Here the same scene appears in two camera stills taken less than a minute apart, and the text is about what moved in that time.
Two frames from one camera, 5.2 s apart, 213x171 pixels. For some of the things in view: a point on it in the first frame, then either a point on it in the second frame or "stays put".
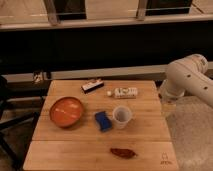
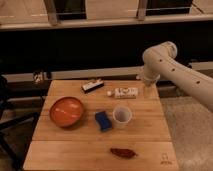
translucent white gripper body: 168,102 -> 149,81
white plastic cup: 121,116 stays put
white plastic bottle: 123,93 stays put
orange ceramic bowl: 66,111 stays put
